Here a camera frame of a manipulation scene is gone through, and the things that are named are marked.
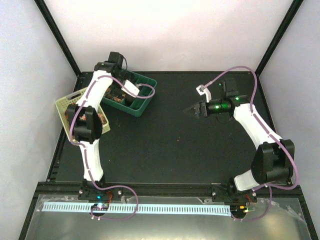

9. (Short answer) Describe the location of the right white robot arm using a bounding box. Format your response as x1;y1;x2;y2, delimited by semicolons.
185;80;295;202

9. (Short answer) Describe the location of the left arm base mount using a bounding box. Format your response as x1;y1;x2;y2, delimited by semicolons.
78;184;123;218

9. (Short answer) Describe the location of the white slotted cable duct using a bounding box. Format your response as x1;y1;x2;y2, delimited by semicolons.
41;202;231;217

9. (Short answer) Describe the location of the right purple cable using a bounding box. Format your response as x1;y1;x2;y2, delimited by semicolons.
204;66;300;222

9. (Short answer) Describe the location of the green floral patterned tie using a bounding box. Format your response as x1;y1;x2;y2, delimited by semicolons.
98;112;108;125

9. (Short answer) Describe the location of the purple cable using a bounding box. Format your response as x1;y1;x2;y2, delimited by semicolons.
204;66;300;222
68;74;156;222

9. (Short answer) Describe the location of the left black frame post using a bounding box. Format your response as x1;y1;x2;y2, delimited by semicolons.
34;0;81;77

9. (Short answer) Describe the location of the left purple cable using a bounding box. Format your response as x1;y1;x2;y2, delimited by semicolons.
68;74;156;222

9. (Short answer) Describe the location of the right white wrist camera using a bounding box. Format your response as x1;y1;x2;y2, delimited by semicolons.
196;84;212;103

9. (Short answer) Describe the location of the right black frame post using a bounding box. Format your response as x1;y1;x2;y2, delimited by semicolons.
254;0;305;77

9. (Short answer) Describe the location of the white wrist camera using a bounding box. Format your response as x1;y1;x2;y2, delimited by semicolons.
121;80;140;98
196;84;212;103

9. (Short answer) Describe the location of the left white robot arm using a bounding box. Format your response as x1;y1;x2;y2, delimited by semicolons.
65;51;139;200

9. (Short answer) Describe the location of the brown patterned rolled tie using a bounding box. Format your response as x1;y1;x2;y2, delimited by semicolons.
111;95;125;103

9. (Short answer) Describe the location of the dark patterned rolled tie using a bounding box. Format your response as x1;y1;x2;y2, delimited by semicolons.
104;86;115;99

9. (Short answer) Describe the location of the black frame post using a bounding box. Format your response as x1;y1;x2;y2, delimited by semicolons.
34;0;81;77
254;0;305;77

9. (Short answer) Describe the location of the pale green perforated basket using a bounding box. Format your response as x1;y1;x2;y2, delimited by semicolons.
55;87;111;141

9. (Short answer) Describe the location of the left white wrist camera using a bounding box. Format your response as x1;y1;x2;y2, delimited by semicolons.
121;80;140;98

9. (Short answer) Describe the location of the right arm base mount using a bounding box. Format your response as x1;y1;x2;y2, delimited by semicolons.
211;184;258;220

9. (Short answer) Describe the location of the green compartment tray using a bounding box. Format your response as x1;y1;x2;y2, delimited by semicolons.
101;70;158;117

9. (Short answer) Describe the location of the black aluminium front rail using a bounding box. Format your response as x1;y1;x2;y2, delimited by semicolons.
37;181;302;201

